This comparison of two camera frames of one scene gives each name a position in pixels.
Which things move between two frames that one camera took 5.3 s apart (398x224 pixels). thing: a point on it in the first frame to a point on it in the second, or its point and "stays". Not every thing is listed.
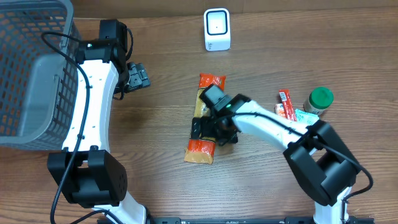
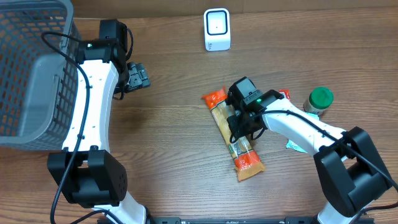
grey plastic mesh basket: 39,85 stays
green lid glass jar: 319,99 stays
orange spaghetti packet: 201,150 to 245,157
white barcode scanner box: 217,29 stays
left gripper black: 137,79 stays
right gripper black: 204,128 to 237,123
